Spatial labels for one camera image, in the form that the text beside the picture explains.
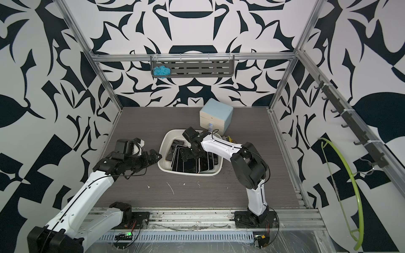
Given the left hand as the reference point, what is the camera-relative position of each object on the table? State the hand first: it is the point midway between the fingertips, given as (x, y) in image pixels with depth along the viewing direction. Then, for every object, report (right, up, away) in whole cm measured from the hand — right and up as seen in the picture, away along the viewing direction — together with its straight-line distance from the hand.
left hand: (153, 156), depth 80 cm
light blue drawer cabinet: (+34, +22, +17) cm, 44 cm away
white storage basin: (+3, -7, +10) cm, 12 cm away
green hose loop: (+74, -20, -30) cm, 82 cm away
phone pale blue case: (+25, -6, +9) cm, 28 cm away
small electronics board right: (+51, -35, -9) cm, 63 cm away
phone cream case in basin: (+11, -4, +9) cm, 15 cm away
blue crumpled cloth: (+1, +46, +11) cm, 48 cm away
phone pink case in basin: (+18, -7, +7) cm, 21 cm away
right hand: (+16, -1, +10) cm, 19 cm away
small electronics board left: (-11, -35, -7) cm, 37 cm away
